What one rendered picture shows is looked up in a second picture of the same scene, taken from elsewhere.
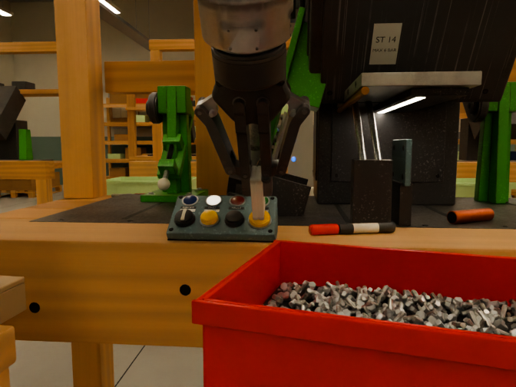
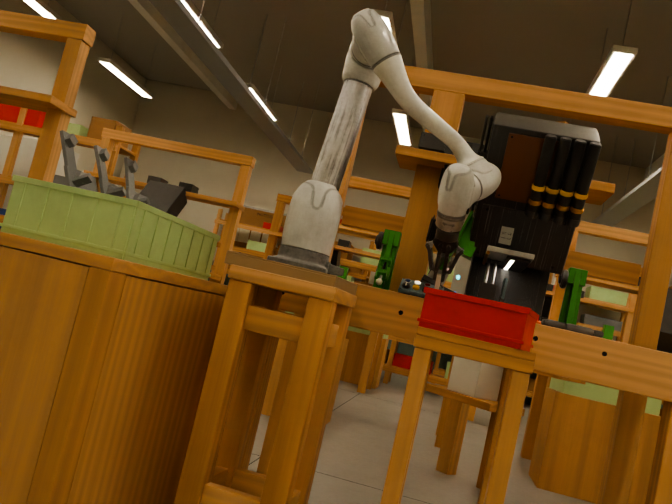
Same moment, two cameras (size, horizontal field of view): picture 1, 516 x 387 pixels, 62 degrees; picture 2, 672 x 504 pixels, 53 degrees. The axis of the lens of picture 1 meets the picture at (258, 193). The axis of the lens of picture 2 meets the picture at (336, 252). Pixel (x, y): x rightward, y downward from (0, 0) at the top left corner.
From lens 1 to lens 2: 1.76 m
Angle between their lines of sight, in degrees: 13
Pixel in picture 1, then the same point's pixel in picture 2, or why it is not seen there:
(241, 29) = (448, 225)
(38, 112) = not seen: hidden behind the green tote
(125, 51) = (265, 162)
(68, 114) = not seen: hidden behind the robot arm
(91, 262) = (365, 294)
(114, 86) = (347, 221)
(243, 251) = not seen: hidden behind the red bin
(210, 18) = (440, 220)
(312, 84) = (470, 246)
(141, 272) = (384, 302)
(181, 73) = (392, 222)
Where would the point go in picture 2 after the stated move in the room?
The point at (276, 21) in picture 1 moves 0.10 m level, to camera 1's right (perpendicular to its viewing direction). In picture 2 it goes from (458, 225) to (489, 232)
